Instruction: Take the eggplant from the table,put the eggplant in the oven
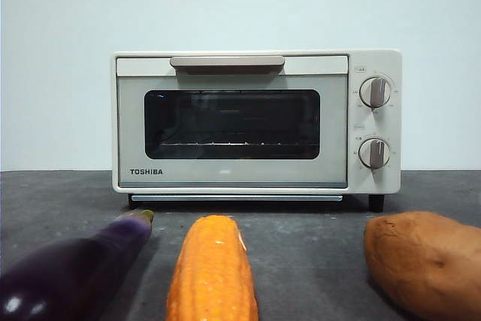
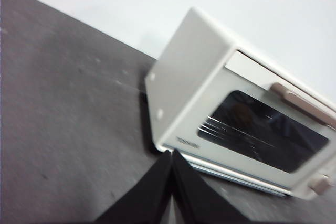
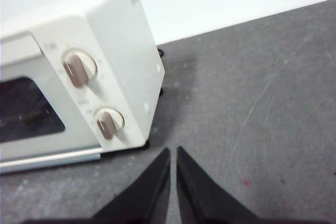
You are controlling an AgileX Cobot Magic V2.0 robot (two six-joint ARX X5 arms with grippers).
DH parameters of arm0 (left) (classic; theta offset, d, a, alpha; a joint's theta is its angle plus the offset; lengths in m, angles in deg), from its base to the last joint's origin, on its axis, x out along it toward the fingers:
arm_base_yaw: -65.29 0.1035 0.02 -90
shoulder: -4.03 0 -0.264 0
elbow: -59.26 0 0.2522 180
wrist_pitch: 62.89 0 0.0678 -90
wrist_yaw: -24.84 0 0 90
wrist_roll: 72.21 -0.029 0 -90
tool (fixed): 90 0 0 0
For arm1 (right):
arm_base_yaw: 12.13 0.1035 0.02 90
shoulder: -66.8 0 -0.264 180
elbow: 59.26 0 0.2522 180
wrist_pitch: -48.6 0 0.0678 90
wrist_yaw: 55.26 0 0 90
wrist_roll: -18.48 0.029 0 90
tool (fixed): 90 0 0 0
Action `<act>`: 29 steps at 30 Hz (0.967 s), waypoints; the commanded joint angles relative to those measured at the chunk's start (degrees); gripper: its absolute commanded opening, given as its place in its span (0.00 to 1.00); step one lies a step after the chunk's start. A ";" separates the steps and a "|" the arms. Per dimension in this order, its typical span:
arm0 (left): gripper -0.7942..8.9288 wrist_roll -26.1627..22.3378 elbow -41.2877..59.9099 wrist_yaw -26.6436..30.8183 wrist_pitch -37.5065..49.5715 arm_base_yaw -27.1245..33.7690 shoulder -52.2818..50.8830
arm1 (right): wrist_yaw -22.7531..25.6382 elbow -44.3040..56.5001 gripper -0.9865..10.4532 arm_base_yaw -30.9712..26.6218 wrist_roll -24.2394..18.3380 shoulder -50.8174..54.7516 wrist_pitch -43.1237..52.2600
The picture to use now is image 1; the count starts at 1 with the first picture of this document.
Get beige oven door handle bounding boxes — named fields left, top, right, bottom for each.
left=169, top=55, right=286, bottom=76

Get glass oven door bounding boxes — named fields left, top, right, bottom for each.
left=115, top=54, right=349, bottom=189

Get purple eggplant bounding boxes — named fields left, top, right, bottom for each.
left=0, top=210, right=156, bottom=321

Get metal oven crumb tray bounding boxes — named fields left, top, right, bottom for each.
left=129, top=193, right=343, bottom=202

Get oven timer knob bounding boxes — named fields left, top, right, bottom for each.
left=358, top=137, right=392, bottom=170

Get oven temperature knob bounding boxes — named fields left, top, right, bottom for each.
left=359, top=76, right=393, bottom=111

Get cream Toshiba toaster oven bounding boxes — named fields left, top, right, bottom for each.
left=110, top=49, right=403, bottom=212

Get orange corn cob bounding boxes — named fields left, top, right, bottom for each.
left=165, top=214, right=260, bottom=321

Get brown sweet potato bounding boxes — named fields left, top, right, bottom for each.
left=363, top=210, right=481, bottom=321

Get metal oven wire rack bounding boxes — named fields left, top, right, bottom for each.
left=159, top=140, right=320, bottom=148

